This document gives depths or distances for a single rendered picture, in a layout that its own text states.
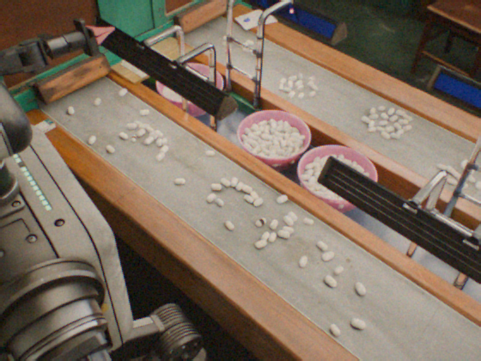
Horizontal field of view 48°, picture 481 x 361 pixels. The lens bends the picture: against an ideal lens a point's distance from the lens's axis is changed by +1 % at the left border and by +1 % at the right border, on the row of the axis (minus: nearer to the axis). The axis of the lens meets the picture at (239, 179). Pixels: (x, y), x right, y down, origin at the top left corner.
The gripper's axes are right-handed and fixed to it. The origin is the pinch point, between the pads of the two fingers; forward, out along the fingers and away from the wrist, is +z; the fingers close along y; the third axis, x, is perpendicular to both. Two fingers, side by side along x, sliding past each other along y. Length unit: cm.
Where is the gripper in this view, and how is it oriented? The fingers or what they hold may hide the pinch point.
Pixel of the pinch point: (111, 28)
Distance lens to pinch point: 170.1
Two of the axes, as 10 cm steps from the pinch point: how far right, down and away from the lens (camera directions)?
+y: 1.8, 8.5, 5.0
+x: 5.8, 3.2, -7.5
